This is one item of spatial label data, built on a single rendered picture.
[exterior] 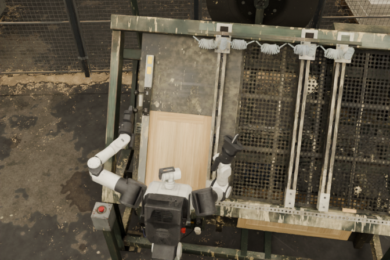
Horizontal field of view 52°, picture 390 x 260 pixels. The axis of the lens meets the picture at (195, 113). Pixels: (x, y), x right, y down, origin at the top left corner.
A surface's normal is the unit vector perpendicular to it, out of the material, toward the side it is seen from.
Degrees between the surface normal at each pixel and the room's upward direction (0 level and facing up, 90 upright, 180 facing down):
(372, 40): 51
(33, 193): 0
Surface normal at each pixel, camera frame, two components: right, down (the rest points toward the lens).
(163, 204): 0.05, -0.92
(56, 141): 0.00, -0.71
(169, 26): -0.11, 0.09
